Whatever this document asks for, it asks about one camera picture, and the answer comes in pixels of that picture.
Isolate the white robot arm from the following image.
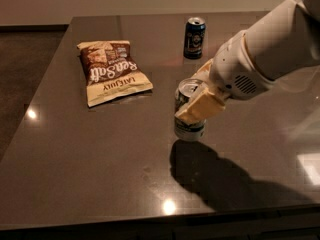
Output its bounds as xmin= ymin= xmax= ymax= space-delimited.
xmin=175 ymin=0 xmax=320 ymax=124

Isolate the silver 7up soda can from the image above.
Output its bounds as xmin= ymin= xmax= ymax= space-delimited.
xmin=174 ymin=78 xmax=206 ymax=142

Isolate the brown white chip bag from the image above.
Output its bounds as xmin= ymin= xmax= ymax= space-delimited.
xmin=77 ymin=40 xmax=153 ymax=107

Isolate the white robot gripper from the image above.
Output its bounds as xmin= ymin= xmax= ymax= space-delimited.
xmin=175 ymin=30 xmax=274 ymax=124

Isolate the dark blue soda can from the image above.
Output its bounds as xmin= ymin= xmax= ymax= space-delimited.
xmin=183 ymin=17 xmax=206 ymax=59

